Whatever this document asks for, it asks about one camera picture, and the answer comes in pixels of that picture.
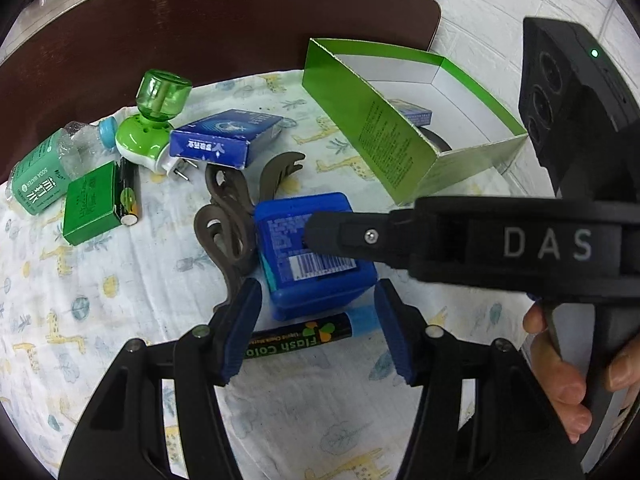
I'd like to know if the blue plastic box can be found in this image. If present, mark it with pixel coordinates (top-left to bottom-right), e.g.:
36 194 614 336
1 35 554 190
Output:
254 193 378 322

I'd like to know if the person's right hand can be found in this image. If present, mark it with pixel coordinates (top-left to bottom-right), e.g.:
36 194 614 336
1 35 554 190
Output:
523 302 640 444

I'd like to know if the green cardboard box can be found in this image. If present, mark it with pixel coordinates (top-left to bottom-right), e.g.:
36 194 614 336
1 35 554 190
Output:
302 39 527 204

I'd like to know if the red blue card pack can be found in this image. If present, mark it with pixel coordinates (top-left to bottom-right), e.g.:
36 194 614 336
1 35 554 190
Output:
388 99 432 127

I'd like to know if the black flash color marker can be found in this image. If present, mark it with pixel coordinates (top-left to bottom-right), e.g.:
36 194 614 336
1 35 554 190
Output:
244 306 380 360

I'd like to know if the blue flat carton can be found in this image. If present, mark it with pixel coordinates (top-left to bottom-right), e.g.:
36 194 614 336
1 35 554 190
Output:
169 108 284 169

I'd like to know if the giraffe print cloth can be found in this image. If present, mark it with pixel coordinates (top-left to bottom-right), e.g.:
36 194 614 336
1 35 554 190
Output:
0 70 557 480

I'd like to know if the small green carton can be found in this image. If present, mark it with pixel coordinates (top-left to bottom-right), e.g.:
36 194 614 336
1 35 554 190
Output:
63 162 120 246

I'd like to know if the black green battery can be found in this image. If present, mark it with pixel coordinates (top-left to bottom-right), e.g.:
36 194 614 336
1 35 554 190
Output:
118 157 140 226

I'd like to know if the green mosquito repellent plug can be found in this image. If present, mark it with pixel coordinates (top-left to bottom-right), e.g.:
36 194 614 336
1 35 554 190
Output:
115 70 198 181

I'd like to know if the green label water bottle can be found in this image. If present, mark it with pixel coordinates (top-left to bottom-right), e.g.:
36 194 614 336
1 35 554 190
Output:
4 117 118 216

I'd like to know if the dark wooden board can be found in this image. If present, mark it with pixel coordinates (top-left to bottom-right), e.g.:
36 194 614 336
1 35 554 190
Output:
1 0 442 171

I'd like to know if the black tracking camera right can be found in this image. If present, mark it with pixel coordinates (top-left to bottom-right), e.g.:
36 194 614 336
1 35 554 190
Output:
518 16 639 204

